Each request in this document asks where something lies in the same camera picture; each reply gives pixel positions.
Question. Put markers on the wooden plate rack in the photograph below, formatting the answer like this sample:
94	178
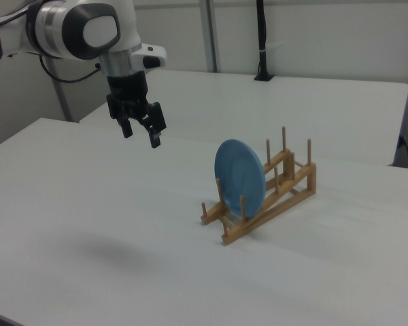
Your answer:
279	200

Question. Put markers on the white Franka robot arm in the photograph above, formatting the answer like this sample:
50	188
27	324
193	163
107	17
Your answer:
54	30

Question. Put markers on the black camera pole with base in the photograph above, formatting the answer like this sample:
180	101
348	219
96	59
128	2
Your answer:
262	40

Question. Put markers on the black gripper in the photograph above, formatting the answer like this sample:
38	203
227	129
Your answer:
127	90

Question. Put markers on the blue plate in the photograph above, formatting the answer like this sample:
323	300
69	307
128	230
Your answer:
239	176

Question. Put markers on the grey partition frame post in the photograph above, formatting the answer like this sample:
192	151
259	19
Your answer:
63	98
209	34

